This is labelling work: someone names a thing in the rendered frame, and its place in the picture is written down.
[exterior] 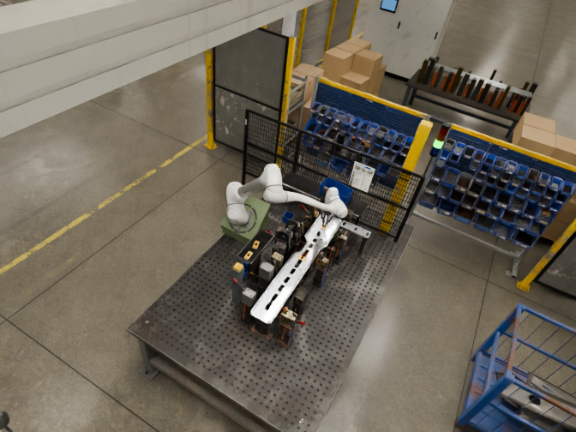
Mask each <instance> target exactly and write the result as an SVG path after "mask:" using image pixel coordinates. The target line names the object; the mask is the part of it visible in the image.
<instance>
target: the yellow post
mask: <svg viewBox="0 0 576 432"><path fill-rule="evenodd" d="M432 126H433V123H431V122H428V121H425V120H422V121H421V122H420V124H419V126H418V129H417V132H416V134H415V137H414V140H413V142H412V144H411V148H410V150H409V152H408V155H407V157H406V160H405V163H404V166H403V168H404V169H406V170H408V171H414V169H415V167H416V165H417V162H418V159H419V157H420V155H421V152H422V150H423V147H424V144H425V142H426V140H427V138H428V136H429V132H430V130H431V128H432ZM400 174H402V175H404V176H406V177H404V176H401V175H399V178H400V179H401V180H399V179H398V182H397V183H396V186H395V188H394V192H396V193H394V192H393V194H394V195H393V194H392V197H391V199H390V200H392V201H396V202H398V204H399V203H400V202H401V201H402V198H403V195H404V194H405V191H406V187H407V186H408V183H409V182H410V180H411V179H409V177H411V176H412V175H410V174H408V176H407V173H405V172H403V173H402V172H400ZM403 178H404V179H403ZM405 179H406V180H405ZM402 180H404V181H402ZM408 180H409V181H408ZM401 182H402V183H401ZM407 182H408V183H407ZM398 183H399V184H398ZM404 183H405V184H404ZM400 184H402V185H404V186H402V185H400ZM406 184H407V185H406ZM397 185H398V186H397ZM399 186H400V187H399ZM405 186H406V187H405ZM402 187H403V188H402ZM396 188H397V189H396ZM401 189H402V190H401ZM395 190H396V191H395ZM403 190H404V191H403ZM398 191H399V192H398ZM400 191H401V193H400ZM403 192H404V194H403ZM397 193H399V194H400V195H399V194H397ZM396 195H397V196H396ZM393 196H395V197H397V198H395V197H393ZM401 196H402V198H401ZM392 198H393V199H392ZM398 198H399V199H398ZM394 199H395V200H394ZM400 199H401V200H400ZM397 200H398V201H397ZM389 204H390V203H388V206H387V207H389V208H390V209H388V208H387V210H386V212H387V213H385V214H384V215H385V216H388V217H389V218H388V217H385V216H384V217H383V220H384V218H385V220H384V221H383V220H382V223H383V224H381V225H380V226H381V228H379V229H381V230H384V231H386V232H388V231H387V230H390V227H389V226H386V225H387V223H388V225H390V226H391V225H392V223H390V222H393V220H392V218H393V219H394V217H395V216H393V215H396V212H397V211H398V208H396V207H394V205H393V206H392V204H391V205H390V206H389ZM391 208H392V210H391ZM396 209H397V210H396ZM390 210H391V211H390ZM393 210H394V211H393ZM395 211H396V212H395ZM389 212H390V213H392V214H390V213H389ZM386 214H387V215H386ZM388 214H389V215H388ZM391 215H392V216H391ZM390 217H391V218H390ZM389 219H390V220H389ZM386 220H387V221H389V222H386ZM385 223H386V224H385ZM384 224H385V226H384ZM382 227H384V228H385V229H384V228H382ZM386 228H387V230H386ZM388 228H389V229H388Z"/></svg>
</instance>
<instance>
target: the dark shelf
mask: <svg viewBox="0 0 576 432"><path fill-rule="evenodd" d="M282 184H284V185H285V186H287V187H290V188H292V189H295V190H297V191H299V192H302V193H304V194H306V195H309V196H311V197H313V198H316V199H318V200H319V201H320V200H321V195H319V194H318V193H319V189H320V185H321V184H320V183H317V182H315V181H312V180H310V179H308V178H306V177H302V176H300V175H298V174H296V173H294V172H290V173H289V174H288V175H287V176H286V177H285V178H284V179H283V180H282ZM345 206H346V208H348V209H350V210H352V211H353V215H355V216H357V217H359V218H361V217H362V215H363V213H364V211H365V210H366V208H367V206H368V203H365V202H363V201H360V200H358V199H355V198H353V197H352V198H351V200H350V201H349V202H348V203H347V204H346V205H345Z"/></svg>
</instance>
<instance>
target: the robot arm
mask: <svg viewBox="0 0 576 432"><path fill-rule="evenodd" d="M264 188H266V190H265V192H264V194H263V198H264V200H265V201H268V202H272V203H286V202H290V201H300V202H303V203H306V204H308V205H310V206H312V207H316V208H319V209H321V219H322V223H323V224H322V226H324V224H325V218H326V215H327V221H326V224H325V227H326V226H327V224H328V223H330V221H331V219H332V217H333V216H334V215H337V216H338V217H340V218H344V217H345V216H346V215H347V208H346V206H345V204H344V202H342V200H340V198H339V192H338V190H337V189H336V188H334V187H332V188H329V189H328V191H327V194H326V198H325V200H326V201H325V204H323V203H321V202H319V201H316V200H314V199H312V198H309V197H308V196H306V195H301V194H298V193H293V192H289V191H284V190H283V188H282V177H281V172H280V169H279V167H278V166H277V165H276V164H268V165H266V166H265V168H264V172H262V174H261V176H260V177H258V178H256V179H255V180H253V181H251V182H249V183H247V184H245V185H242V184H240V183H239V182H232V183H229V184H228V186H227V189H226V200H227V206H228V208H227V212H226V218H227V219H228V220H229V221H230V222H231V224H232V225H236V226H237V231H240V230H241V229H242V227H243V228H245V229H247V230H248V229H249V224H250V221H251V218H252V215H253V213H254V212H253V211H247V210H245V207H244V202H245V200H246V199H247V197H248V195H251V194H253V193H254V192H257V191H259V190H261V189H264ZM323 212H324V217H323ZM329 215H331V216H332V217H331V218H330V219H329Z"/></svg>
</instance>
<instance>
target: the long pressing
mask: <svg viewBox="0 0 576 432"><path fill-rule="evenodd" d="M341 223H342V220H341V219H339V218H337V217H334V216H333V217H332V219H331V221H330V223H328V224H327V227H326V228H325V230H322V229H323V228H322V229H321V227H322V224H323V223H322V219H321V214H320V215H319V217H318V218H317V219H316V221H315V222H314V224H312V226H311V227H310V228H309V230H308V231H307V233H306V234H305V236H304V237H305V239H306V241H307V243H306V245H305V246H304V248H303V249H302V251H300V252H295V253H293V254H292V255H291V257H290V258H289V259H288V261H287V262H286V263H285V264H284V266H283V267H282V268H281V269H280V271H279V272H278V274H277V275H276V277H275V278H274V279H273V281H272V282H271V284H270V285H269V286H268V288H266V290H265V291H264V292H263V294H262V295H261V297H260V298H259V300H258V301H257V302H256V304H255V305H254V307H253V308H252V309H251V310H250V314H251V315H252V316H254V318H256V319H258V320H260V321H263V322H264V323H266V324H271V323H272V322H273V321H274V319H275V318H276V316H277V315H278V313H279V312H280V310H281V309H282V308H283V306H284V305H285V303H286V301H287V300H288V298H289V297H290V295H291V294H292V292H293V291H294V290H295V288H296V287H297V285H298V283H299V282H300V280H301V279H302V277H303V276H304V274H305V273H306V272H307V270H308V269H309V267H310V265H311V264H312V262H313V261H314V259H315V258H316V256H317V255H318V254H319V252H320V251H321V249H324V248H325V247H326V246H327V245H328V244H329V242H330V241H331V239H332V238H333V236H334V234H335V233H336V231H337V230H338V228H339V227H340V225H341ZM318 231H320V232H321V235H320V236H319V237H318V236H317V232H318ZM314 238H316V239H317V240H316V242H313V240H314ZM310 244H313V246H312V248H309V245H310ZM317 245H318V246H317ZM306 249H307V250H308V251H309V252H308V254H307V255H306V256H305V258H307V260H306V261H302V262H301V264H300V265H299V266H298V268H296V267H295V265H296V264H297V262H298V261H299V260H300V259H298V258H297V256H298V255H300V256H302V255H303V253H304V252H305V250H306ZM292 268H295V269H296V271H295V272H294V274H292V275H291V274H290V272H291V270H292ZM300 269H301V270H300ZM287 276H288V277H290V279H289V281H288V282H287V283H285V282H284V281H285V279H286V277H287ZM281 285H283V286H284V288H283V290H282V291H278V288H280V286H281ZM274 294H278V296H277V298H276V299H275V300H274V301H273V302H272V305H271V307H270V308H269V310H265V308H266V306H267V304H268V303H270V300H271V299H272V297H273V295H274ZM276 304H277V305H276Z"/></svg>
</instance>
